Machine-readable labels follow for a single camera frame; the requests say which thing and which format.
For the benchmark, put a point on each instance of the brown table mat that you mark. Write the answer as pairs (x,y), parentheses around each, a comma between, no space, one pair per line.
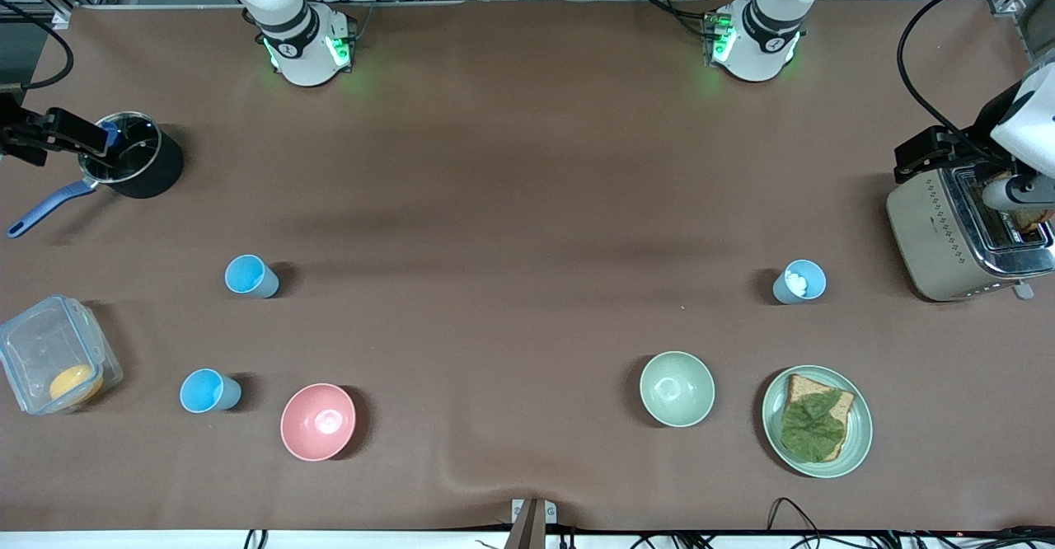
(494,326)

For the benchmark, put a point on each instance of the pale green bowl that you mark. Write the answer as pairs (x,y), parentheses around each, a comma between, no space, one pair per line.
(677,389)

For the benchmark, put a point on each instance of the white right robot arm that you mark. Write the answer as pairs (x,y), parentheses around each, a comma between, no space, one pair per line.
(297,38)

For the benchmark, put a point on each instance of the green lettuce leaf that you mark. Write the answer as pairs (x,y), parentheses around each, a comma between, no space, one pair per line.
(812,429)

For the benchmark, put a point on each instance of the orange round food piece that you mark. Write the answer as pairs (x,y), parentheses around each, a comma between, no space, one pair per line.
(72,384)

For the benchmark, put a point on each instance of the blue cup with white ball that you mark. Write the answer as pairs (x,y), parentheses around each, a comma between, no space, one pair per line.
(804,293)

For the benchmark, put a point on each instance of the pale green plate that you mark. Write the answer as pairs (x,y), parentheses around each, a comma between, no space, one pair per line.
(861,434)

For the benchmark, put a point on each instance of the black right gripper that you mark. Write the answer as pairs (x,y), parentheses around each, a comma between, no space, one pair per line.
(18,138)

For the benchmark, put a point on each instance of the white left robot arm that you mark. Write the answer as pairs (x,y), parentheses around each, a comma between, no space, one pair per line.
(762,38)

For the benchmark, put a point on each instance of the small blue round object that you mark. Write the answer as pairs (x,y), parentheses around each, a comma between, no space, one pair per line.
(111,137)

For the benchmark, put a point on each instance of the beige and chrome toaster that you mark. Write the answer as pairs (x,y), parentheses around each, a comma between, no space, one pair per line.
(931,236)

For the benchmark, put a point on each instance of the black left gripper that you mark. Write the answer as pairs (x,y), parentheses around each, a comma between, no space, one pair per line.
(977,132)

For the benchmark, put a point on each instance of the white crumpled ball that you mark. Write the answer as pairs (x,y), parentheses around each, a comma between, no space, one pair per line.
(797,281)

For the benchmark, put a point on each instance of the clear plastic food container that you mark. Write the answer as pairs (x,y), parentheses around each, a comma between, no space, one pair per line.
(33,343)

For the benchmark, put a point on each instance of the blue plastic cup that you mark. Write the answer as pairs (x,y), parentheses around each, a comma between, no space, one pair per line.
(247,275)
(202,391)

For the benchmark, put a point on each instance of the pink bowl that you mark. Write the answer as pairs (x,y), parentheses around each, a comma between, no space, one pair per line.
(317,422)

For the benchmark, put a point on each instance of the metal mount bracket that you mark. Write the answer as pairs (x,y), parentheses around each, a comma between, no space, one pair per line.
(532,520)

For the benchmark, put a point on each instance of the brown bread slice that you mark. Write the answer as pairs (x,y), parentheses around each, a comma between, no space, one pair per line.
(804,386)

